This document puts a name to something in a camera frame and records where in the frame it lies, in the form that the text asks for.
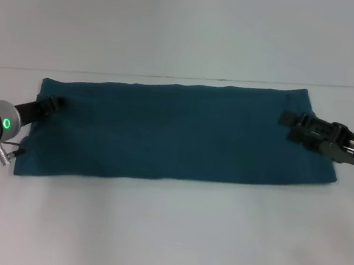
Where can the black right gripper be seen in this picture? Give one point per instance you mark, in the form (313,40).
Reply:
(351,149)

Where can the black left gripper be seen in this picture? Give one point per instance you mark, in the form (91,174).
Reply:
(27,112)

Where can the teal t-shirt with FREE print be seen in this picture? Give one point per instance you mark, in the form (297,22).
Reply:
(180,133)

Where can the silver connector on left arm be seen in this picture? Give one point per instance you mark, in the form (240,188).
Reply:
(1,154)

